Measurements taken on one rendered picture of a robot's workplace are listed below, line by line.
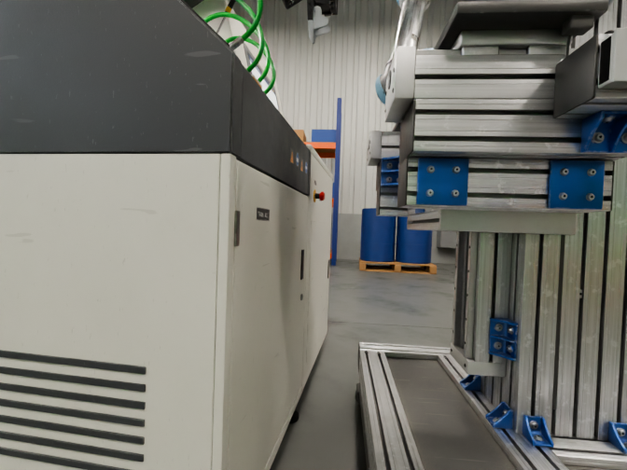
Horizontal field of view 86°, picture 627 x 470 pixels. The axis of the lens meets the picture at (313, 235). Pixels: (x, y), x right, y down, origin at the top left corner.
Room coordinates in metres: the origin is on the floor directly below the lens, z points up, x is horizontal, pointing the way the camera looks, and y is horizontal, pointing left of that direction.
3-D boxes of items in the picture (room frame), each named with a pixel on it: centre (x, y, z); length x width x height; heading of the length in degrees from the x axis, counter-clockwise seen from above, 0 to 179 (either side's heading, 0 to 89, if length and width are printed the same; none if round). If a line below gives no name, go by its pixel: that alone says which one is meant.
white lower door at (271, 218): (0.88, 0.08, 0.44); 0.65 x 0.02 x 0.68; 170
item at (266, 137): (0.88, 0.10, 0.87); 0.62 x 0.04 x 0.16; 170
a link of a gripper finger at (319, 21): (0.97, 0.01, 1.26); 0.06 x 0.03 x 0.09; 80
